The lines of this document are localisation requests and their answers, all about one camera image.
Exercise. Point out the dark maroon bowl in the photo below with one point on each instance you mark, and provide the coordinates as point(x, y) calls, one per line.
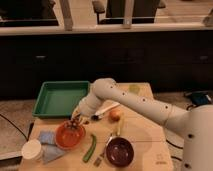
point(120, 152)

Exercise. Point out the yellow corn cob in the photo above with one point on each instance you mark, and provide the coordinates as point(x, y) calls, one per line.
point(119, 126)

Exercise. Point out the red orange bowl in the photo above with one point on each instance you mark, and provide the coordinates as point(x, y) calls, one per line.
point(67, 137)

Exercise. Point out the metal fork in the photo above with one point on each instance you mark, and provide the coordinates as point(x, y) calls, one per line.
point(102, 154)

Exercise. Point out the orange fruit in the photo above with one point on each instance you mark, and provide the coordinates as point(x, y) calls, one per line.
point(114, 115)

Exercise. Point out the green plastic tray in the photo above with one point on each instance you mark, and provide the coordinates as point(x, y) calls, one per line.
point(58, 99)

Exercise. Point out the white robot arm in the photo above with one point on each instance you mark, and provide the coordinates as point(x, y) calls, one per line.
point(194, 126)

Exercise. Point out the green chili pepper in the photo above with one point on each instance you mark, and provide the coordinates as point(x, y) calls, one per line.
point(91, 149)

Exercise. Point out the blue cloth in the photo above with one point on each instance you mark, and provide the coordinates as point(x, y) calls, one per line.
point(51, 150)

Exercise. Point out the white round container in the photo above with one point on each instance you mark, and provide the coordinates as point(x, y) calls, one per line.
point(32, 150)

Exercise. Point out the dark purple grape bunch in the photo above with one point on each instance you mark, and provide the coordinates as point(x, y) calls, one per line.
point(72, 124)

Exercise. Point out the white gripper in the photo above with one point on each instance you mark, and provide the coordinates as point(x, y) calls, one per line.
point(87, 106)

